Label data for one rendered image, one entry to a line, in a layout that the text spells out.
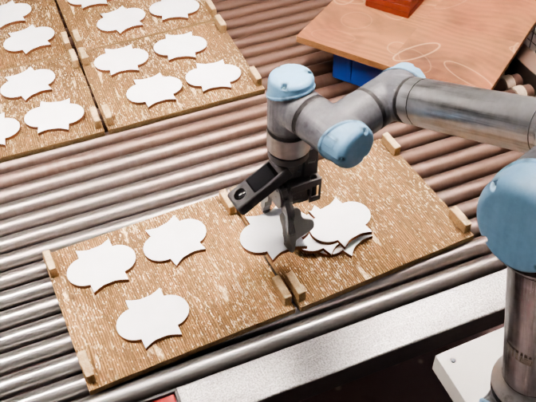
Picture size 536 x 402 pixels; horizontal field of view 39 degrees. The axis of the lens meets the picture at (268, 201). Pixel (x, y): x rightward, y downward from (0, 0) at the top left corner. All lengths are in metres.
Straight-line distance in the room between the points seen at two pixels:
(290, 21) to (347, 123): 1.14
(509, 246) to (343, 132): 0.35
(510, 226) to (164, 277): 0.83
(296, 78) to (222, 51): 0.92
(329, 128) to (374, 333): 0.48
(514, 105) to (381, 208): 0.65
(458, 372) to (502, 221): 0.60
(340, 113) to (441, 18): 0.94
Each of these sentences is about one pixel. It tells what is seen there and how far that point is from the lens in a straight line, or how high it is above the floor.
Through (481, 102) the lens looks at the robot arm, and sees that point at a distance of 1.09.
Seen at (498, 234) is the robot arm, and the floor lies 1.47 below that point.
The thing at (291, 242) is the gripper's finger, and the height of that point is 1.09.
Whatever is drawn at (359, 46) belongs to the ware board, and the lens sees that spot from 1.93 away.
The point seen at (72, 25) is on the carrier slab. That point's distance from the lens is 2.28.
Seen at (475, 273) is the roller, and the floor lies 0.91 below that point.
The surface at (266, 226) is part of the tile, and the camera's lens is 1.44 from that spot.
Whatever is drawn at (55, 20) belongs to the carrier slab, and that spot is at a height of 0.94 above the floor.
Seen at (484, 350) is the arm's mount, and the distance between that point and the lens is 1.48.
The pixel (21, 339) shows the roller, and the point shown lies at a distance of 1.54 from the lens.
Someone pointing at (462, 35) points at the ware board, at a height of 1.04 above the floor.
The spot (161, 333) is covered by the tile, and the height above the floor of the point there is 0.95.
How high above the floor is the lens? 2.12
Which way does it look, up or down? 46 degrees down
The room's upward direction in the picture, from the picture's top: 2 degrees counter-clockwise
